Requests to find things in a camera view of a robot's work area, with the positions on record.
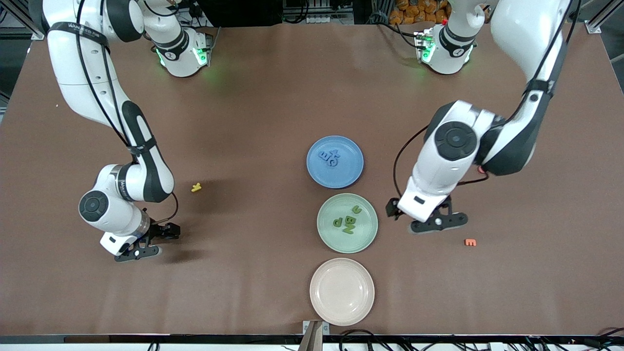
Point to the blue foam letter G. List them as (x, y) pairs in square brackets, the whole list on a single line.
[(333, 161)]

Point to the blue round plate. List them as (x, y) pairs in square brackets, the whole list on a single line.
[(348, 175)]

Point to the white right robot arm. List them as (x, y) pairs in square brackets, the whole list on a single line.
[(73, 73)]

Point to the green foam letter B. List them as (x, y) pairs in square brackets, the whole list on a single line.
[(350, 220)]

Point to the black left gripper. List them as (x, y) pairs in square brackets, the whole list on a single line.
[(392, 206)]

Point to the metal camera post bracket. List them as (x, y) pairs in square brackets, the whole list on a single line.
[(314, 336)]

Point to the orange snack bags pile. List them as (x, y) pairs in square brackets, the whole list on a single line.
[(414, 12)]

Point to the green foam letter Z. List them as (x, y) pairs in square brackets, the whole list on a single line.
[(348, 228)]

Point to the pink beige round plate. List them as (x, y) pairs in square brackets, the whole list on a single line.
[(341, 292)]

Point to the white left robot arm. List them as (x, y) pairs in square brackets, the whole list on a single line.
[(438, 170)]

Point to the black table edge rail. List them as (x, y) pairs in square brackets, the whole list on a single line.
[(195, 339)]

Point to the green round plate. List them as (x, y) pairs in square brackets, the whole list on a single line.
[(365, 234)]

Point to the green foam letter P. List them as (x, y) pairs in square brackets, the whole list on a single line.
[(337, 222)]

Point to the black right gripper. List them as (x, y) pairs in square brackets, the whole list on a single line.
[(159, 231)]

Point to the brown table cover sheet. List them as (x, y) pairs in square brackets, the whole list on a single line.
[(243, 122)]

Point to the aluminium frame profile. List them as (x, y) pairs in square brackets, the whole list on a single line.
[(600, 19), (38, 33)]

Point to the yellow foam letter K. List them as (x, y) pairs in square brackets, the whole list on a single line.
[(196, 187)]

